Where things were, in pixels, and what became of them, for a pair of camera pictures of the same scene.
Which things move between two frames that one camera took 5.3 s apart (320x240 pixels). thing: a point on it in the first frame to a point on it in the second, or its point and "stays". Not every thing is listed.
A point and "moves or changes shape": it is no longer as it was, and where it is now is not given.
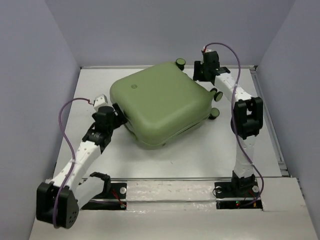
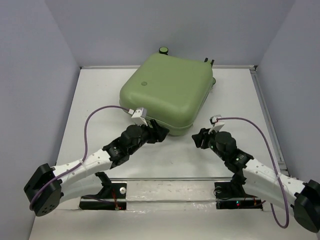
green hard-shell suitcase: (163, 102) moves or changes shape
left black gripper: (120, 118) to (159, 137)
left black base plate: (113, 199) stays
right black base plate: (238, 195) stays
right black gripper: (197, 65) to (203, 134)
